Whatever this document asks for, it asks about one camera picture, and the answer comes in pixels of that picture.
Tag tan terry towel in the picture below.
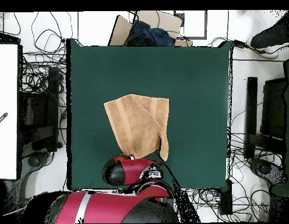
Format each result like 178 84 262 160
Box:
103 93 170 162

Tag black stand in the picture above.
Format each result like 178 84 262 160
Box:
244 76 288 187
18 66 64 169

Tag dark green table cloth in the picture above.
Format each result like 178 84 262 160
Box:
66 38 232 191

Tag black box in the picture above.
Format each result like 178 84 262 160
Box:
218 180 233 215

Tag dark blue garment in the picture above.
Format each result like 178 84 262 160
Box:
125 20 175 47

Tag brown cardboard sheet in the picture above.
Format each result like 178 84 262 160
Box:
135 10 184 41
108 15 134 47

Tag white board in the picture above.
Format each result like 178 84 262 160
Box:
0 43 19 180

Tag black power adapter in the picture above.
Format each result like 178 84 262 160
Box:
232 40 247 49

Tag person's leg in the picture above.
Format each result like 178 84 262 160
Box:
249 10 289 50

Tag tangled black cables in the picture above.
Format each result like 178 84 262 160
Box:
181 187 276 223
18 11 74 94

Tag black rectangular frame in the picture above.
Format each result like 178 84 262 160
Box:
173 10 208 40

